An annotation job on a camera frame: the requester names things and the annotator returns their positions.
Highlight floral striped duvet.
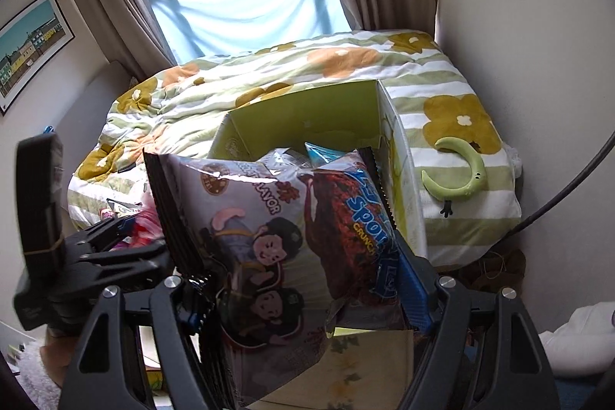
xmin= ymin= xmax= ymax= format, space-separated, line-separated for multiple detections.
xmin=67 ymin=30 xmax=522 ymax=267

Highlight blue snack packet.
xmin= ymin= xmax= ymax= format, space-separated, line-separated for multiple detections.
xmin=304 ymin=141 xmax=359 ymax=169

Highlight fluffy grey rug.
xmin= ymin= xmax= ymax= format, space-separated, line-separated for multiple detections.
xmin=8 ymin=337 xmax=64 ymax=410

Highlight light blue cloth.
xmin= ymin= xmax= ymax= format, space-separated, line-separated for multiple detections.
xmin=149 ymin=0 xmax=357 ymax=68

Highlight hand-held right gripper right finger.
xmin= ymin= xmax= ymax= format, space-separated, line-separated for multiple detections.
xmin=393 ymin=231 xmax=561 ymax=410

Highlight black cable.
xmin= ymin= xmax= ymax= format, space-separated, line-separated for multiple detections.
xmin=512 ymin=141 xmax=615 ymax=239

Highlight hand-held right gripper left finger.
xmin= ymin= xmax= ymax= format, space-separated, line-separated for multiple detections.
xmin=58 ymin=274 xmax=226 ymax=410

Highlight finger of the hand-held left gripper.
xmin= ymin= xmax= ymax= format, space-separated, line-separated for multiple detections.
xmin=72 ymin=243 xmax=170 ymax=295
xmin=72 ymin=217 xmax=142 ymax=250

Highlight green crescent plush toy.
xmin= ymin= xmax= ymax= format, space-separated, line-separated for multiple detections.
xmin=422 ymin=136 xmax=487 ymax=217

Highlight yellow corn product box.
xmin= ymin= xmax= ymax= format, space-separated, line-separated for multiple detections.
xmin=209 ymin=78 xmax=429 ymax=258

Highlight peach floral bed sheet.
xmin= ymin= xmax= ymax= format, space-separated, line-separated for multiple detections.
xmin=259 ymin=327 xmax=415 ymax=410

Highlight cartoon print snack bag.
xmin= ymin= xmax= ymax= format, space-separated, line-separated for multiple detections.
xmin=143 ymin=149 xmax=337 ymax=410

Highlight white cloth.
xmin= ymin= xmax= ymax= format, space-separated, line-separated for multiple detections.
xmin=538 ymin=302 xmax=615 ymax=380

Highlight red brown snack bag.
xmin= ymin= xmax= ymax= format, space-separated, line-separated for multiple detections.
xmin=298 ymin=148 xmax=405 ymax=312

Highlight silver snack packet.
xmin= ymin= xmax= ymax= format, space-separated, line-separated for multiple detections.
xmin=259 ymin=147 xmax=313 ymax=176

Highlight brown slippers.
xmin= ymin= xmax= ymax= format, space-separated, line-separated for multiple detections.
xmin=461 ymin=249 xmax=527 ymax=292

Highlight framed picture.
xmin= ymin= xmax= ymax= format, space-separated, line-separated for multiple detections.
xmin=0 ymin=0 xmax=76 ymax=117

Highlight pink snack packets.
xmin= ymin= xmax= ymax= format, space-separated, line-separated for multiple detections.
xmin=98 ymin=194 xmax=167 ymax=253

